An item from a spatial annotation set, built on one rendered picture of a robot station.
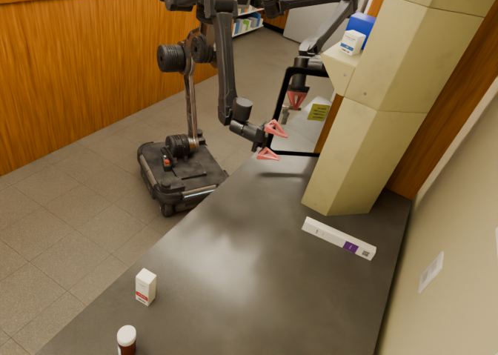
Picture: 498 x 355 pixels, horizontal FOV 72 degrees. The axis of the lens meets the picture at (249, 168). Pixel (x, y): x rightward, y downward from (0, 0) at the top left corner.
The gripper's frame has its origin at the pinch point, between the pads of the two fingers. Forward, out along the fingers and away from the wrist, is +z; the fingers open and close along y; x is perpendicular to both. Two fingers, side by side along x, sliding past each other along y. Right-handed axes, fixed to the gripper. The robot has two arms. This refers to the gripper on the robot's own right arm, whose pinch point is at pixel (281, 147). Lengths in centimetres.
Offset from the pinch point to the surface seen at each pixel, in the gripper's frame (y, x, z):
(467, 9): 53, 18, 31
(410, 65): 36.4, 11.9, 25.1
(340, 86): 24.1, 9.2, 9.3
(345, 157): 2.0, 9.0, 20.2
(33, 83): -63, 30, -182
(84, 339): -25, -73, -12
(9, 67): -48, 17, -183
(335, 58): 31.2, 9.8, 4.6
